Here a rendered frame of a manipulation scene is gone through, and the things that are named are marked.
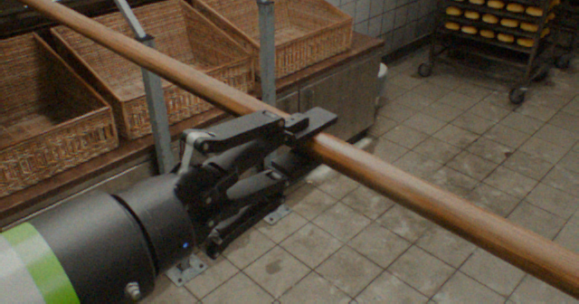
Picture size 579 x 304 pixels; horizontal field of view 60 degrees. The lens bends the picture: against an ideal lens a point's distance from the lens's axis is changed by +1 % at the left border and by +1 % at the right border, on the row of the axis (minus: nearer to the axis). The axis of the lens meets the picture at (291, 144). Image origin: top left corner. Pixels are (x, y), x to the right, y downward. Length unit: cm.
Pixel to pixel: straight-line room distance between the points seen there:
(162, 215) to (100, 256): 5
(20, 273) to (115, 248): 6
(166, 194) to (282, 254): 168
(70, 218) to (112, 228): 3
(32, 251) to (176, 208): 10
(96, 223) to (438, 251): 188
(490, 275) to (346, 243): 57
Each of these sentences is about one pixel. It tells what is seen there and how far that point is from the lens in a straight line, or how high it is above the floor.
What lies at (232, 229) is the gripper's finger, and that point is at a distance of 47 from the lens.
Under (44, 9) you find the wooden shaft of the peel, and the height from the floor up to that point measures 120.
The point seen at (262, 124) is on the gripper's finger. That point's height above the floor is 125.
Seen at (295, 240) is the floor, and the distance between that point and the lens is 212.
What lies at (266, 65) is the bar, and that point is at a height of 72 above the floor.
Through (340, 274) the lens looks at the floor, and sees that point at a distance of 200.
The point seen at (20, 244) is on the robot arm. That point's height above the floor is 124.
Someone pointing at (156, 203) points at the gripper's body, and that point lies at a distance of 39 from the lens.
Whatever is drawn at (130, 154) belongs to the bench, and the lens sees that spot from 168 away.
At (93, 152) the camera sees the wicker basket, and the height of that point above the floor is 60.
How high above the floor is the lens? 147
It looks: 33 degrees down
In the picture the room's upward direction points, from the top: straight up
